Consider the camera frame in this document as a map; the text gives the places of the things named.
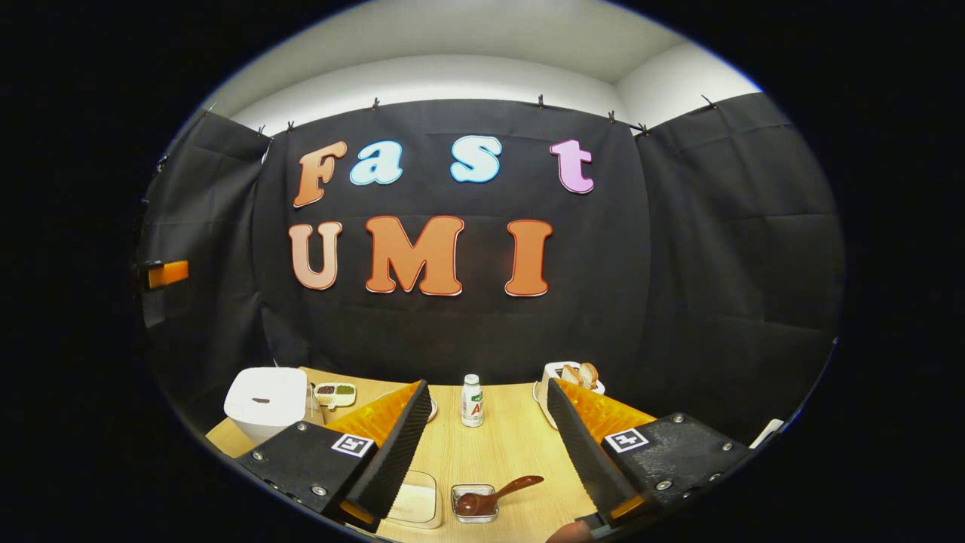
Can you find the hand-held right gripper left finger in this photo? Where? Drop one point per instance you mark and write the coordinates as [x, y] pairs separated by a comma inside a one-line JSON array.
[[399, 452]]

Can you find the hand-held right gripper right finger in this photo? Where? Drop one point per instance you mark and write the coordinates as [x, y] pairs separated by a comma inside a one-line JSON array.
[[584, 452]]

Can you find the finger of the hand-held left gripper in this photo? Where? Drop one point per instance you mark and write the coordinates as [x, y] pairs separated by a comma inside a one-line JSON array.
[[170, 273]]

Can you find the white rice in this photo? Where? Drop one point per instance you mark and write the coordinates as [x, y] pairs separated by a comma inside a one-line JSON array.
[[421, 504]]

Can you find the brown wooden spoon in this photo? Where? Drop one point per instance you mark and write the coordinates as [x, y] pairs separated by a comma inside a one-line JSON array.
[[520, 483]]

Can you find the white rice cooker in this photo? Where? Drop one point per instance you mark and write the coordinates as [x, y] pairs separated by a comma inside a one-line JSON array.
[[264, 400]]

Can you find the clear plastic tray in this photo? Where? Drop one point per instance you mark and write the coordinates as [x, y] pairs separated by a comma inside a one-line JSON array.
[[430, 477]]

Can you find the white round plate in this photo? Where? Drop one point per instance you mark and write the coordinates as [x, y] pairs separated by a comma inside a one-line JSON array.
[[433, 409]]

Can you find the toasted bread slice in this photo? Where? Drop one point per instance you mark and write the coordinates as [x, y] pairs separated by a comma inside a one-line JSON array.
[[571, 375], [589, 375]]

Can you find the white drink bottle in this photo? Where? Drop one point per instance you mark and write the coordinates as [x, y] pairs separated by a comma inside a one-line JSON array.
[[472, 407]]

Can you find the small sectioned white dish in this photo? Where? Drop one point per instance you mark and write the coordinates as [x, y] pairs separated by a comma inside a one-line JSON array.
[[335, 392]]

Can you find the white toaster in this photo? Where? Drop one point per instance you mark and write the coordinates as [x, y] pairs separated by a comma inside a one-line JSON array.
[[552, 369]]

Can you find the white flat object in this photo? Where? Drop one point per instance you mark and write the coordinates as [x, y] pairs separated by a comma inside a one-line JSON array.
[[767, 434]]

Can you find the black backdrop cloth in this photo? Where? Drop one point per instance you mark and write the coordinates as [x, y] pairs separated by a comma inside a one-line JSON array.
[[678, 264]]

